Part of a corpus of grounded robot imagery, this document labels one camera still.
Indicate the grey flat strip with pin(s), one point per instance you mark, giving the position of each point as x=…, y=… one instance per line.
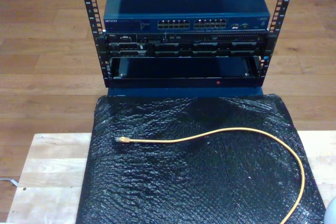
x=9, y=181

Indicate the black rack server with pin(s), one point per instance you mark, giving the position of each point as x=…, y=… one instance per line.
x=199, y=41

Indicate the black textured mat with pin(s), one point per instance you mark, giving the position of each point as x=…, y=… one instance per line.
x=183, y=182

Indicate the blue metal base plate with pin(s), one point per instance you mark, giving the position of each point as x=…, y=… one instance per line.
x=157, y=91

